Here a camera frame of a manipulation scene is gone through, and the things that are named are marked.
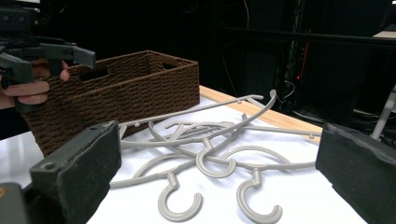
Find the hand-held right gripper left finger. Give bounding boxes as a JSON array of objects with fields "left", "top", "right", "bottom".
[{"left": 29, "top": 120, "right": 122, "bottom": 224}]

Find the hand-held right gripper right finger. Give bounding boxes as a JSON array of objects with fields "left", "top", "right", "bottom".
[{"left": 316, "top": 121, "right": 396, "bottom": 224}]

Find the brown woven basket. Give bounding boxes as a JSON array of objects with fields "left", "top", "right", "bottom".
[{"left": 21, "top": 49, "right": 201, "bottom": 157}]

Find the grey plastic clothes hanger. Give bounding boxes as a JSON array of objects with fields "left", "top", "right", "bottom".
[
  {"left": 110, "top": 119, "right": 237, "bottom": 223},
  {"left": 119, "top": 89, "right": 278, "bottom": 179},
  {"left": 164, "top": 119, "right": 323, "bottom": 224}
]

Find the white table mat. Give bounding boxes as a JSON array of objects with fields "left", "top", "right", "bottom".
[{"left": 0, "top": 94, "right": 369, "bottom": 224}]

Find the white metal desk frame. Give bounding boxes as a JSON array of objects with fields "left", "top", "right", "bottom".
[{"left": 370, "top": 83, "right": 396, "bottom": 142}]

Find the red cable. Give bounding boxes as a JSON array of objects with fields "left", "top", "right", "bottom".
[{"left": 297, "top": 28, "right": 313, "bottom": 81}]

